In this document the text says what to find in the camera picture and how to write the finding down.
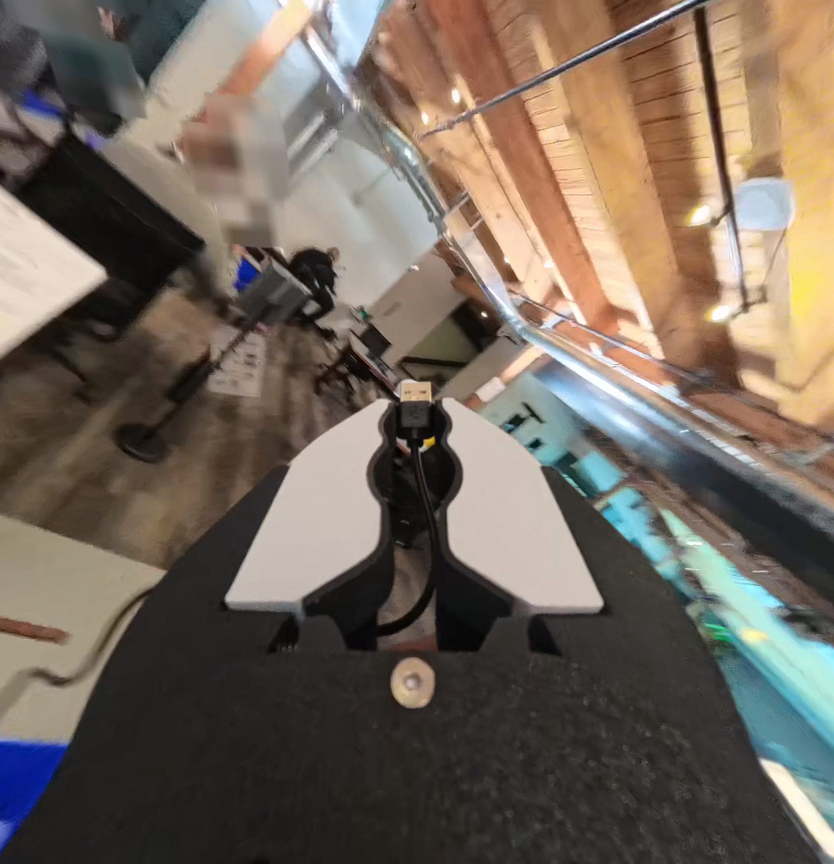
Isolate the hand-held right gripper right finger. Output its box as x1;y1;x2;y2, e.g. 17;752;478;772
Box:
433;397;605;652

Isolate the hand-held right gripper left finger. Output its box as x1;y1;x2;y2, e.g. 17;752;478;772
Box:
224;398;399;652

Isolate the black usb cable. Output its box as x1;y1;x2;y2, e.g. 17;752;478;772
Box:
35;380;439;688

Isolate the blue plastic bin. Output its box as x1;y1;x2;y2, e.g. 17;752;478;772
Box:
0;738;70;841

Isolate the printed sheet on black easel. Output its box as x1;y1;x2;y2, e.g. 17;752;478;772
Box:
114;324;268;465

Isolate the printed instruction sheet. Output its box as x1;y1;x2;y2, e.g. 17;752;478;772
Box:
0;174;108;371

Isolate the silver ceiling duct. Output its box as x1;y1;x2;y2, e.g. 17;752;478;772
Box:
302;27;834;541

